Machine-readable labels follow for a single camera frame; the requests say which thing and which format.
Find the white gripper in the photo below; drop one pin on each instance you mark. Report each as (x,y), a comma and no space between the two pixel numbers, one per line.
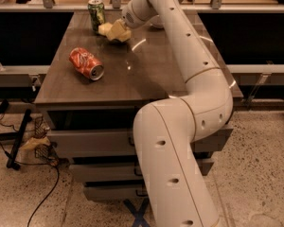
(132,16)

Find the yellow sponge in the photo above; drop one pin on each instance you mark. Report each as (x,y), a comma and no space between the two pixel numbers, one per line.
(103,29)

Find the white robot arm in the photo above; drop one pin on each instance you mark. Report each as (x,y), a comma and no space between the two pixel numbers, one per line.
(164,130)

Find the green soda can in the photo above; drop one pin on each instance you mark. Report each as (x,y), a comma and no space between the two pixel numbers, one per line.
(96,10)

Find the crushed orange soda can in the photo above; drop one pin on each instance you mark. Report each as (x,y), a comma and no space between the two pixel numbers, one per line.
(86,63)

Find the white bowl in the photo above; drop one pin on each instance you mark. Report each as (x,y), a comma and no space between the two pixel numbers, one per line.
(156,22)

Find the grey drawer cabinet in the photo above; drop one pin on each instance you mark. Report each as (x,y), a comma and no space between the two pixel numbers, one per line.
(126,115)

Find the top grey drawer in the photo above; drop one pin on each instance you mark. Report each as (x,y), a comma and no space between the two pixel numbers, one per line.
(119,142)

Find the grey drawer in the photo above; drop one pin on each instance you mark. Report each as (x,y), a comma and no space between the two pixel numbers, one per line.
(106,168)
(119,142)
(114,192)

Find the middle grey drawer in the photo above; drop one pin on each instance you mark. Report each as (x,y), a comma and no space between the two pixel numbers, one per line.
(106,168)

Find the bottom grey drawer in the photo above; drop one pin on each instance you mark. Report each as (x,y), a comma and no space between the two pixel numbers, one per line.
(114,192)

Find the black stand leg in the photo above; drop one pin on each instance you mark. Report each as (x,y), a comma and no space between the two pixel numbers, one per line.
(17,143)

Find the wire mesh basket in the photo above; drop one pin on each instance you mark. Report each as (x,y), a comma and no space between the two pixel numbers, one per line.
(44,149)

